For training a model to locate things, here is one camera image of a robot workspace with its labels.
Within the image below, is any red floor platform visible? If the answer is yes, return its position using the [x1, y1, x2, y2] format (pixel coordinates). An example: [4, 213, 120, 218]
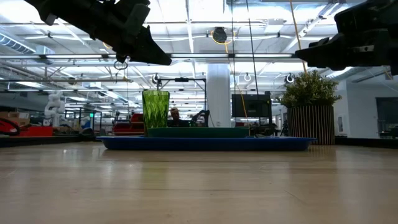
[17, 126, 54, 138]

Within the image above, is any cardboard box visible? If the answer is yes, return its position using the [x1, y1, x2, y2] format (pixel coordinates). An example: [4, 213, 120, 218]
[0, 111, 31, 127]

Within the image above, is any hanging black ring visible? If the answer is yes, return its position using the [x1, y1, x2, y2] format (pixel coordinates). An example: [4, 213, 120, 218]
[113, 59, 129, 71]

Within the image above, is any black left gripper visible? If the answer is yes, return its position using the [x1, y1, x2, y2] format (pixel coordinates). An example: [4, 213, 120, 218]
[90, 0, 172, 66]

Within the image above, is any person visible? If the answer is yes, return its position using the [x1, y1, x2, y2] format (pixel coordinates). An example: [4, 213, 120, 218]
[167, 107, 191, 128]

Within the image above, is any potted plant in striped pot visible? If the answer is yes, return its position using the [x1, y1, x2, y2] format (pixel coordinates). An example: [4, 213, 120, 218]
[278, 68, 343, 146]

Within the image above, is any green faceted glass cup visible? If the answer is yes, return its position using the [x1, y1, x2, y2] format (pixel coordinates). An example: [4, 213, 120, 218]
[142, 90, 171, 137]

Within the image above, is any green round plate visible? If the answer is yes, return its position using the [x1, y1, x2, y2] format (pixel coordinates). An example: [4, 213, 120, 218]
[146, 126, 250, 139]

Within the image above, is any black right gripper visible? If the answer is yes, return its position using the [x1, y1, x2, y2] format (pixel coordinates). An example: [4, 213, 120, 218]
[294, 0, 398, 75]

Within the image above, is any red cart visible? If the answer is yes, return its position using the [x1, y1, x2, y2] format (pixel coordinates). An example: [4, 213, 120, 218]
[112, 113, 146, 136]

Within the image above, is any blue plastic tray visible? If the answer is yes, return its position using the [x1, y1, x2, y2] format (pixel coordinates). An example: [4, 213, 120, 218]
[96, 135, 317, 152]

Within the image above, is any white structural column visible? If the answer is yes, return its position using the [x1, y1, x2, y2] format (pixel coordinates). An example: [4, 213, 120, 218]
[206, 63, 233, 128]

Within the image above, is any black table frame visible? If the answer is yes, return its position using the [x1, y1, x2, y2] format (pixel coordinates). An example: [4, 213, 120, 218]
[0, 134, 398, 149]

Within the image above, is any dark wall screen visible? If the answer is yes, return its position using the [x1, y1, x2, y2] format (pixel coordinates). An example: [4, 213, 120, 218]
[375, 96, 398, 125]

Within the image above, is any black monitor on stand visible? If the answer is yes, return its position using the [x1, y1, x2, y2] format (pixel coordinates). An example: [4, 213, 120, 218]
[231, 93, 273, 119]

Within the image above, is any white robot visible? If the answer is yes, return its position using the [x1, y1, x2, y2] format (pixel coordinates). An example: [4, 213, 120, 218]
[43, 90, 67, 127]

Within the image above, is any hanging yellow cable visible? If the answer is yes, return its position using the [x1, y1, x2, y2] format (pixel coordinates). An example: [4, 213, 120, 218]
[289, 0, 308, 74]

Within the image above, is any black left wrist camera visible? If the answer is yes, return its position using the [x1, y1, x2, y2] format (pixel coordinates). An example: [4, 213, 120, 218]
[124, 2, 150, 38]

